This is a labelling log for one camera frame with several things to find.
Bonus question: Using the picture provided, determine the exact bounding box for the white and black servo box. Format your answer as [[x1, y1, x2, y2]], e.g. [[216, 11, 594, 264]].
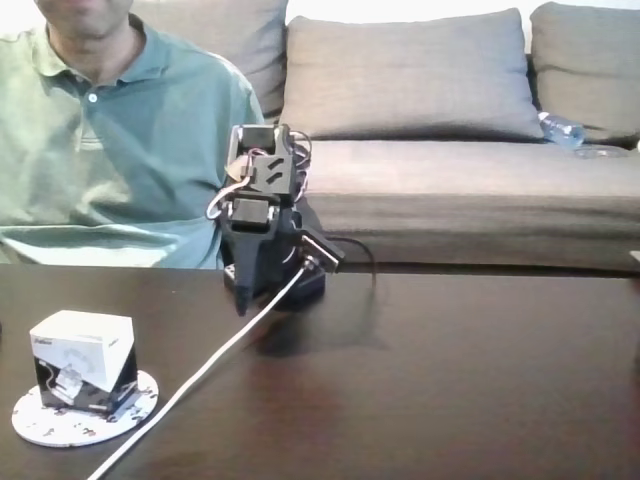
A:
[[29, 309, 139, 415]]

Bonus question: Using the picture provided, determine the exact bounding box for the person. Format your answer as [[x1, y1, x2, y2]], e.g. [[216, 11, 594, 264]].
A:
[[0, 0, 267, 272]]

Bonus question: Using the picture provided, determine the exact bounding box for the round white patterned coaster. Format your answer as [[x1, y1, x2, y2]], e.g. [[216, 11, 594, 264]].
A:
[[11, 368, 161, 448]]

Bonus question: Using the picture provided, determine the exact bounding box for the grey sofa back cushion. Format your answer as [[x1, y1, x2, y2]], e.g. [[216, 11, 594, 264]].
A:
[[276, 7, 547, 142], [130, 0, 290, 122], [528, 1, 640, 137]]

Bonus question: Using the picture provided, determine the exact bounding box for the grey fabric sofa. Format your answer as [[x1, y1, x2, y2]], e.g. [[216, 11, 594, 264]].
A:
[[139, 0, 640, 275]]

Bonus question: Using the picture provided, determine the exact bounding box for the clear plastic water bottle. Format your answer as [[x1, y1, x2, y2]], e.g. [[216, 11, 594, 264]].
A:
[[537, 110, 587, 149]]

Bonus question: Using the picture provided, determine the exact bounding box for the clear plastic wrapper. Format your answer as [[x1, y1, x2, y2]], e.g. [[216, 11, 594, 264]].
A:
[[573, 145, 624, 161]]

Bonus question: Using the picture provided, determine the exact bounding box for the thin servo wire bundle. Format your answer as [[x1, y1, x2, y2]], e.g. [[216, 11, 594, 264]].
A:
[[205, 148, 262, 222]]

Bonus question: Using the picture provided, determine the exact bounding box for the white cable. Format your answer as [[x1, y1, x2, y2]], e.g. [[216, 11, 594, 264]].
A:
[[88, 266, 307, 480]]

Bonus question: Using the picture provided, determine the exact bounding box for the black cable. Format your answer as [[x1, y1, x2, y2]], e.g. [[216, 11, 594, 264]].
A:
[[331, 236, 380, 294]]

